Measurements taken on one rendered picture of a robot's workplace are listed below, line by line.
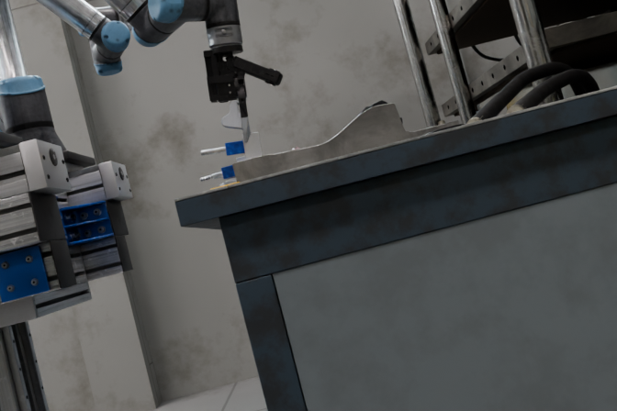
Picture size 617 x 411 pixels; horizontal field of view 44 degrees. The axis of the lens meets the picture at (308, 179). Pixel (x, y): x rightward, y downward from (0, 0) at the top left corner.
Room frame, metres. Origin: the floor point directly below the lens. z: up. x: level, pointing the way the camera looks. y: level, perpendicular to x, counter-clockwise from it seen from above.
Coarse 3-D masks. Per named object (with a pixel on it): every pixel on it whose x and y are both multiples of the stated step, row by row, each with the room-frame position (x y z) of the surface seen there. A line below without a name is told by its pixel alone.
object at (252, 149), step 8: (256, 136) 1.65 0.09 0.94; (232, 144) 1.65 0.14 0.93; (240, 144) 1.65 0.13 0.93; (248, 144) 1.65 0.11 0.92; (256, 144) 1.65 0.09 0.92; (208, 152) 1.66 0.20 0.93; (216, 152) 1.67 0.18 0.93; (232, 152) 1.65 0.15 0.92; (240, 152) 1.65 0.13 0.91; (248, 152) 1.65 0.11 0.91; (256, 152) 1.65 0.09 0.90
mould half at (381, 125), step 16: (368, 112) 1.64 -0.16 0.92; (384, 112) 1.64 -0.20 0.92; (352, 128) 1.64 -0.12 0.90; (368, 128) 1.64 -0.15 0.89; (384, 128) 1.64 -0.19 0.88; (400, 128) 1.64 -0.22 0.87; (432, 128) 1.65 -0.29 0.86; (320, 144) 1.63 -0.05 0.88; (336, 144) 1.63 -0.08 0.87; (352, 144) 1.64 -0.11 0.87; (368, 144) 1.64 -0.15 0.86; (384, 144) 1.64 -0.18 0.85; (256, 160) 1.62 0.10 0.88; (272, 160) 1.62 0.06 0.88; (288, 160) 1.63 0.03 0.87; (304, 160) 1.63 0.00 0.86; (320, 160) 1.63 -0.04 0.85; (240, 176) 1.62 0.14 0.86; (256, 176) 1.62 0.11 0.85
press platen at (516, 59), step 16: (608, 16) 1.86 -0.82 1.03; (560, 32) 1.85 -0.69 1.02; (576, 32) 1.85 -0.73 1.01; (592, 32) 1.85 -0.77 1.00; (608, 32) 1.86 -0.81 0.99; (496, 64) 2.23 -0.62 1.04; (512, 64) 2.10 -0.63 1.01; (480, 80) 2.40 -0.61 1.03; (496, 80) 2.26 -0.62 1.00; (480, 96) 2.54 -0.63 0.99; (448, 112) 2.87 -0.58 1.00
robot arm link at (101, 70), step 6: (90, 42) 2.11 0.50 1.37; (96, 54) 2.08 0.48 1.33; (96, 60) 2.10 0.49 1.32; (102, 60) 2.08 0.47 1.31; (108, 60) 2.07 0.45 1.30; (114, 60) 2.08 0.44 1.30; (120, 60) 2.13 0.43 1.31; (96, 66) 2.11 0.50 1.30; (102, 66) 2.10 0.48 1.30; (108, 66) 2.10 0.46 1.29; (114, 66) 2.10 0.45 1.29; (120, 66) 2.12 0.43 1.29; (102, 72) 2.11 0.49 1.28; (108, 72) 2.13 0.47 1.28; (114, 72) 2.14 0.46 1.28
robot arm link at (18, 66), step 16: (0, 0) 1.99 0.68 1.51; (0, 16) 1.99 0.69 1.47; (0, 32) 1.98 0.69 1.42; (16, 32) 2.02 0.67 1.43; (0, 48) 1.98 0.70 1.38; (16, 48) 2.01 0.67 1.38; (0, 64) 1.98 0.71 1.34; (16, 64) 2.00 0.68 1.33; (0, 80) 1.98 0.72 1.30; (0, 128) 2.02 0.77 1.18
